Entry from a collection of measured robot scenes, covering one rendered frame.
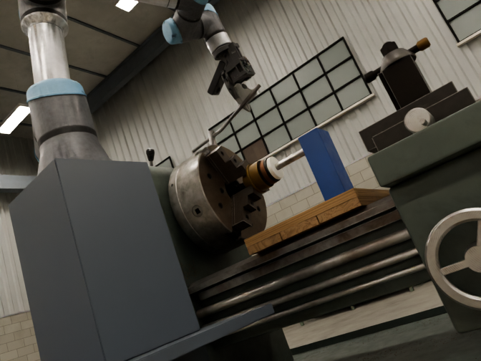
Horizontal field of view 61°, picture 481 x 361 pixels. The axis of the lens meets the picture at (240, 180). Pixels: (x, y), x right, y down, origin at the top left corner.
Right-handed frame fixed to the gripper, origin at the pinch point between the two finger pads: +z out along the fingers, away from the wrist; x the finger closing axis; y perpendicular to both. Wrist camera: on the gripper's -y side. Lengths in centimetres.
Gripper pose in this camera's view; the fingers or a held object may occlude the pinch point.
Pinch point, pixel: (245, 109)
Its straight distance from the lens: 133.2
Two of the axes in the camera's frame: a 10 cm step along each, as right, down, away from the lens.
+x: 4.6, -1.7, 8.7
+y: 7.7, -4.2, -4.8
